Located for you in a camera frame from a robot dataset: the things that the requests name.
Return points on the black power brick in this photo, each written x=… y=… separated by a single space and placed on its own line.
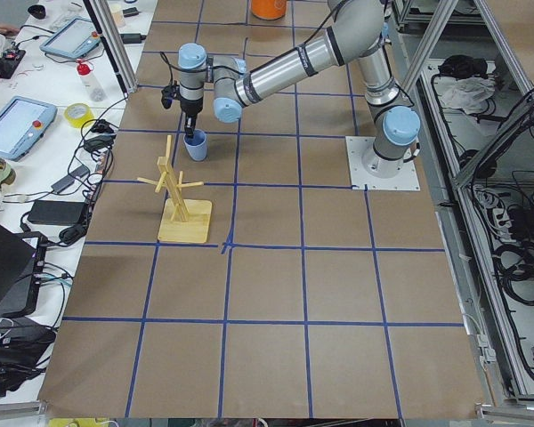
x=59 y=213

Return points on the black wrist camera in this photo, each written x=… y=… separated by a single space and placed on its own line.
x=168 y=94

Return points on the red cap squeeze bottle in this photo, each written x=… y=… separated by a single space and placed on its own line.
x=90 y=82

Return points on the teach pendant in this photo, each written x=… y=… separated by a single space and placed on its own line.
x=74 y=40
x=23 y=122

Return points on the near teach pendant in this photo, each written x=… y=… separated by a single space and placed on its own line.
x=23 y=122

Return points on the black laptop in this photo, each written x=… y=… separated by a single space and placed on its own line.
x=22 y=257

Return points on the yellow tape roll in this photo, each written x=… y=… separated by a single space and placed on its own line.
x=78 y=115

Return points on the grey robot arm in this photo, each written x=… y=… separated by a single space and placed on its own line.
x=355 y=35

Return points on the orange eco cup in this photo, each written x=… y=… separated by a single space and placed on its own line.
x=268 y=9

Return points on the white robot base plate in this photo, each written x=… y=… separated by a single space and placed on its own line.
x=368 y=171

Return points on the light blue cup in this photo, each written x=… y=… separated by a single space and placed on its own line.
x=196 y=145

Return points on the aluminium frame post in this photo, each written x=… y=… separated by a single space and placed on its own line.
x=101 y=17

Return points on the far teach pendant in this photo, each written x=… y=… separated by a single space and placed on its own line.
x=74 y=40

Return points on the wooden mug tree stand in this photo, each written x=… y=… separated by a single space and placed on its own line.
x=183 y=220

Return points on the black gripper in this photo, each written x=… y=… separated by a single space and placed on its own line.
x=190 y=108

